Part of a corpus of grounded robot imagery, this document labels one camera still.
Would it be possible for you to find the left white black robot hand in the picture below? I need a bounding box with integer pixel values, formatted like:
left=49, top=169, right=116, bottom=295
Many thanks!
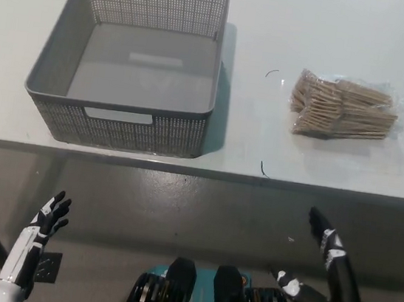
left=0, top=182, right=75, bottom=292

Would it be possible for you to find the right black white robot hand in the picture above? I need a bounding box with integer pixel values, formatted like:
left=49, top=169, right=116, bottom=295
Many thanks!
left=265, top=201, right=375, bottom=302

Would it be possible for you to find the clear bag of wooden forks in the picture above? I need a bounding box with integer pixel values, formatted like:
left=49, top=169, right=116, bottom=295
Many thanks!
left=284, top=66, right=404, bottom=151

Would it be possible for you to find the grey perforated plastic basket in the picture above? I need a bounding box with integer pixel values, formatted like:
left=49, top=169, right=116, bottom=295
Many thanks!
left=17, top=0, right=230, bottom=163

